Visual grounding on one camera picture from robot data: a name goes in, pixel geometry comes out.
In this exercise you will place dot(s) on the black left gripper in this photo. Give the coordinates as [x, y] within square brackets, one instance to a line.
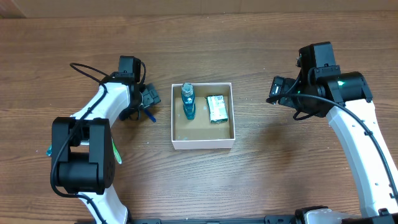
[150, 94]

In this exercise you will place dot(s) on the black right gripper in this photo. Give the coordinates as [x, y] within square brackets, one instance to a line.
[286, 84]

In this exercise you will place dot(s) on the blue disposable razor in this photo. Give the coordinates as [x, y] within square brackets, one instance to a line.
[150, 116]

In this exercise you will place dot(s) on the blue mouthwash bottle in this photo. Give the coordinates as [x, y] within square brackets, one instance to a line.
[188, 99]

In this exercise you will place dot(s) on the green white toothbrush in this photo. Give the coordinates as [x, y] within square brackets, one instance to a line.
[117, 154]

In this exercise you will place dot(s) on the green white soap packet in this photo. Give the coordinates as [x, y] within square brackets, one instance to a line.
[217, 109]

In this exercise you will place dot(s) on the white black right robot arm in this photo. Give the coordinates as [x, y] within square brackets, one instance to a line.
[321, 89]

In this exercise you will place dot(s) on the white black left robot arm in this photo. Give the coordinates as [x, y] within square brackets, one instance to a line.
[83, 161]

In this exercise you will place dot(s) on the white cardboard box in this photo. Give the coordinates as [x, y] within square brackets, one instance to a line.
[200, 133]

